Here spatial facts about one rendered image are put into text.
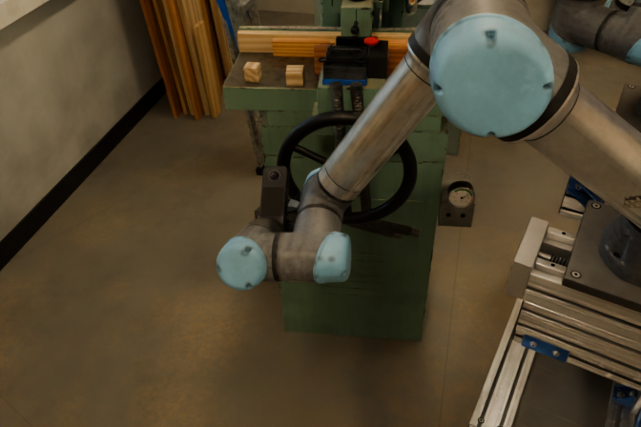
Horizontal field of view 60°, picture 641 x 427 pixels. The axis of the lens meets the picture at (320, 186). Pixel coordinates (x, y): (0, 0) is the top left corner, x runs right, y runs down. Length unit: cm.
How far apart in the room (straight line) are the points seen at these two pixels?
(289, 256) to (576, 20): 68
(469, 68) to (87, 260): 191
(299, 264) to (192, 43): 205
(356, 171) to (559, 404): 94
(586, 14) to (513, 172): 148
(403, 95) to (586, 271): 45
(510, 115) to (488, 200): 180
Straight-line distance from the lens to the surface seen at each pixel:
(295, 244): 83
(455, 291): 202
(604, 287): 101
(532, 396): 159
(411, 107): 78
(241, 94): 130
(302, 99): 128
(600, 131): 68
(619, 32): 113
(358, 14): 130
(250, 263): 82
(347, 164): 85
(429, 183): 140
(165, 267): 217
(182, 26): 277
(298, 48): 140
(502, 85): 59
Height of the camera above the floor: 152
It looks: 39 degrees down
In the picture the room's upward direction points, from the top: 3 degrees counter-clockwise
